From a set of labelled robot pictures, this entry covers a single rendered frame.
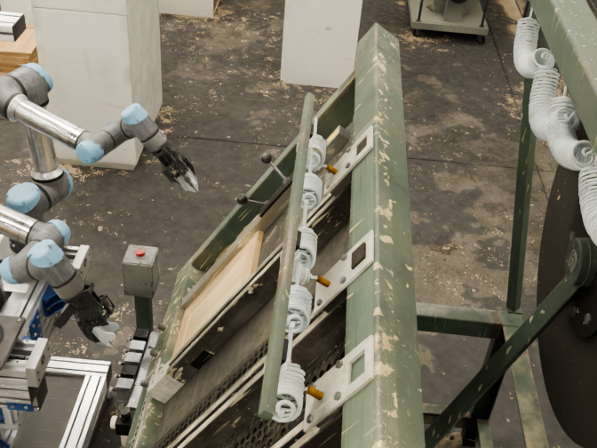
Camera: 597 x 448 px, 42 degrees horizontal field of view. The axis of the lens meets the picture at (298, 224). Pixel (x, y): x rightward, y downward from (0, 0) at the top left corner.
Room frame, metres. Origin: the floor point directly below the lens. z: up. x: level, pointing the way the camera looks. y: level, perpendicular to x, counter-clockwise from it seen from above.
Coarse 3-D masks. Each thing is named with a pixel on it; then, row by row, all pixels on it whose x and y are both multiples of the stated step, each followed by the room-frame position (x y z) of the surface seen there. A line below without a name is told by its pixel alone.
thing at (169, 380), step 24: (312, 144) 1.65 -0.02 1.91; (336, 168) 1.68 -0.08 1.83; (336, 192) 1.64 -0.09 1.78; (312, 216) 1.68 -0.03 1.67; (336, 216) 1.64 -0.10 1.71; (264, 264) 1.68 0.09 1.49; (240, 288) 1.69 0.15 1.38; (264, 288) 1.64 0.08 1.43; (216, 312) 1.69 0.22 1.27; (240, 312) 1.64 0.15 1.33; (216, 336) 1.64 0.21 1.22; (192, 360) 1.64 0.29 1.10; (168, 384) 1.64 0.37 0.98
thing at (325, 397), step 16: (352, 352) 0.97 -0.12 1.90; (368, 352) 0.94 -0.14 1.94; (336, 368) 0.97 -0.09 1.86; (368, 368) 0.90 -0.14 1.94; (320, 384) 0.96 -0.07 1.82; (336, 384) 0.93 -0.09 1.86; (352, 384) 0.90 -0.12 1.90; (320, 400) 0.92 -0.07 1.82; (336, 400) 0.89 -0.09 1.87; (320, 416) 0.88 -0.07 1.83; (336, 416) 0.90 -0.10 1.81; (304, 432) 0.94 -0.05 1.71; (320, 432) 0.90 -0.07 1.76; (336, 432) 0.90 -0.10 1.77
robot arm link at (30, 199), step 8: (24, 184) 2.25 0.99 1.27; (32, 184) 2.26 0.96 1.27; (8, 192) 2.21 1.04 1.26; (16, 192) 2.21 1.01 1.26; (24, 192) 2.21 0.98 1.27; (32, 192) 2.21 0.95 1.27; (40, 192) 2.24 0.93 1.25; (8, 200) 2.17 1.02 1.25; (16, 200) 2.17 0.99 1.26; (24, 200) 2.17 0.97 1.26; (32, 200) 2.18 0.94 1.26; (40, 200) 2.22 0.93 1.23; (48, 200) 2.25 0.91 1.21; (16, 208) 2.15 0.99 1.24; (24, 208) 2.16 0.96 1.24; (32, 208) 2.17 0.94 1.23; (40, 208) 2.20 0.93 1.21; (48, 208) 2.24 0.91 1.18; (32, 216) 2.17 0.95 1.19; (40, 216) 2.20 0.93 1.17
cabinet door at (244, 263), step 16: (256, 240) 2.02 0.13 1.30; (240, 256) 2.03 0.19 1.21; (256, 256) 1.94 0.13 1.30; (224, 272) 2.04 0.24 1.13; (240, 272) 1.93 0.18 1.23; (208, 288) 2.05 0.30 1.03; (224, 288) 1.94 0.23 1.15; (192, 304) 2.06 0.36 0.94; (208, 304) 1.95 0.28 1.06; (192, 320) 1.95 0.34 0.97; (192, 336) 1.85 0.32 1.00; (176, 352) 1.84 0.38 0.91
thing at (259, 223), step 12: (348, 132) 2.11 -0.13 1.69; (336, 144) 2.07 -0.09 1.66; (288, 192) 2.07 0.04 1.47; (276, 204) 2.07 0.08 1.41; (288, 204) 2.07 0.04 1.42; (264, 216) 2.07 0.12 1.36; (276, 216) 2.07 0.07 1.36; (252, 228) 2.08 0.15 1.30; (264, 228) 2.07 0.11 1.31; (240, 240) 2.08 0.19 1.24; (228, 252) 2.09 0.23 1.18; (216, 264) 2.10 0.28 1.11; (204, 276) 2.11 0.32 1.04; (192, 288) 2.13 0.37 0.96; (204, 288) 2.08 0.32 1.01; (192, 300) 2.08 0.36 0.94
